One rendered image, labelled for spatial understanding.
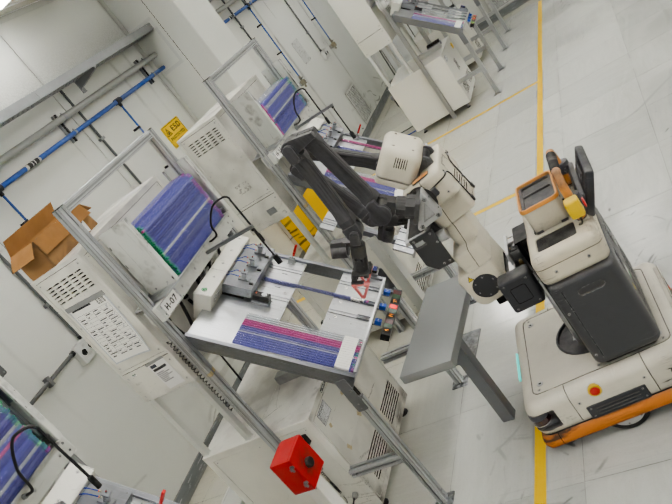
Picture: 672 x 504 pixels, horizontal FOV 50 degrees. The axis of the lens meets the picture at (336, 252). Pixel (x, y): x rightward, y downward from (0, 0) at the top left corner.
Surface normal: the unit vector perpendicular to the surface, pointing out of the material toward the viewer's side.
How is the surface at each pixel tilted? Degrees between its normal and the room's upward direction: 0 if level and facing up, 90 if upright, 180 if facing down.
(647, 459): 0
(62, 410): 90
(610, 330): 90
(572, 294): 90
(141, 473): 90
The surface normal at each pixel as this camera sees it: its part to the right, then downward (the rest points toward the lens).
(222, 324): 0.11, -0.82
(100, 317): -0.24, 0.50
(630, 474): -0.58, -0.75
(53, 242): 0.68, -0.55
